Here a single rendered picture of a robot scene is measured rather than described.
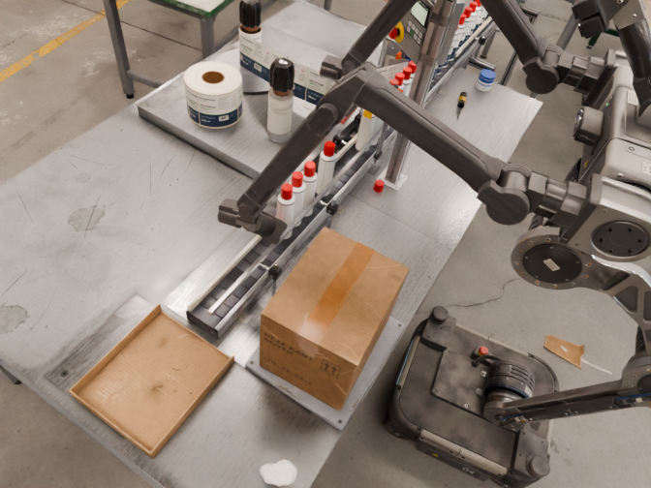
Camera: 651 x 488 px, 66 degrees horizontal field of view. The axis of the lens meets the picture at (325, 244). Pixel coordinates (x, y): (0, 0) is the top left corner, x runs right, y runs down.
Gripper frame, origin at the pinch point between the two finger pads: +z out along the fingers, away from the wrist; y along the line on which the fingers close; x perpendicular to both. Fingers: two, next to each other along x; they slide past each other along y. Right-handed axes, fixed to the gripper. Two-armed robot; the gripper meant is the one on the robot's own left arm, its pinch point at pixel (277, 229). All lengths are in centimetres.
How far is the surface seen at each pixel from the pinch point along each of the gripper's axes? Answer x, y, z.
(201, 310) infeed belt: 28.1, 1.8, -15.9
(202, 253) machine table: 17.6, 17.0, -1.0
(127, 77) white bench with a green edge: -25, 180, 120
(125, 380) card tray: 50, 5, -28
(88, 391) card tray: 56, 10, -32
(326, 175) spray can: -22.0, -1.1, 11.9
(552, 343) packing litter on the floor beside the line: -12, -105, 128
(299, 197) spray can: -11.8, -1.7, -1.6
